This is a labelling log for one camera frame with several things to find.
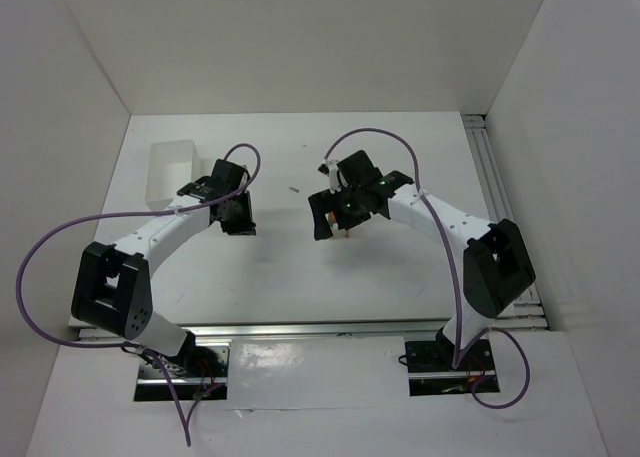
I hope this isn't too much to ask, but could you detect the white perforated box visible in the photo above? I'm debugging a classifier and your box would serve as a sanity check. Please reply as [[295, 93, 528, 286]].
[[145, 139, 201, 211]]

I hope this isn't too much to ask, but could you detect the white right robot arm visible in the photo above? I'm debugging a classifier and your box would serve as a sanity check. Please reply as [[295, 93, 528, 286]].
[[308, 150, 536, 367]]

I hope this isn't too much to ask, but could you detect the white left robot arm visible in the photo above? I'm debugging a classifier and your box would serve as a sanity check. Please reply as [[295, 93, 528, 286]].
[[71, 159, 256, 376]]

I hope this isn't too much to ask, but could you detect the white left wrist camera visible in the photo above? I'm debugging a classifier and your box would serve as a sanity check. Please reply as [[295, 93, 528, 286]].
[[240, 165, 251, 186]]

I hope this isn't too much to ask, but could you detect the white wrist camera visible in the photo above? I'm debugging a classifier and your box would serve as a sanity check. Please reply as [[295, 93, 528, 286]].
[[318, 159, 342, 193], [240, 165, 251, 186]]

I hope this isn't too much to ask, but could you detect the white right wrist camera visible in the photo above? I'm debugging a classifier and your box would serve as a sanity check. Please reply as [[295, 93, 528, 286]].
[[318, 159, 342, 193]]

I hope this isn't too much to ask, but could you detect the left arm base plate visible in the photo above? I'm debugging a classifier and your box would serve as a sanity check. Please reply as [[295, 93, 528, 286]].
[[133, 341, 231, 402]]

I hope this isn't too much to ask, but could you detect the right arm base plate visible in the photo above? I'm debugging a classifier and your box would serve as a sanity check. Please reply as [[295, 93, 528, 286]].
[[398, 340, 500, 396]]

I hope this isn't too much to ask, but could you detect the aluminium rail front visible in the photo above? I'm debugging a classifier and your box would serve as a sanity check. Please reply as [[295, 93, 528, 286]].
[[74, 316, 446, 342]]

